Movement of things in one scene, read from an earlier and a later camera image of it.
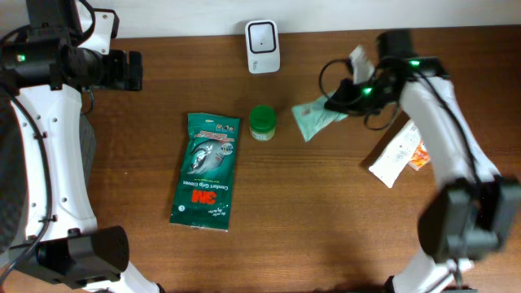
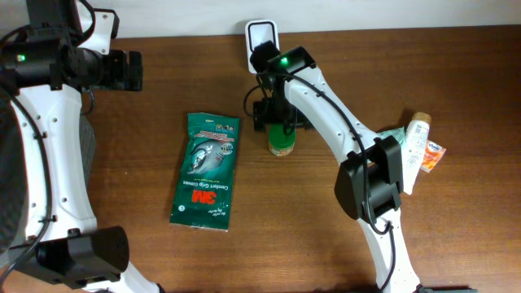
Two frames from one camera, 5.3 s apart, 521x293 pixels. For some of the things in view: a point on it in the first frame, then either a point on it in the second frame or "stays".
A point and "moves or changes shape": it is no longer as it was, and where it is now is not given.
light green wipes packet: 313,116 moves or changes shape
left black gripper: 118,60 stays
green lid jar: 262,122 moves or changes shape
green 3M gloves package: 203,193 stays
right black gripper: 345,100 → 267,108
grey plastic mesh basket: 14,169 stays
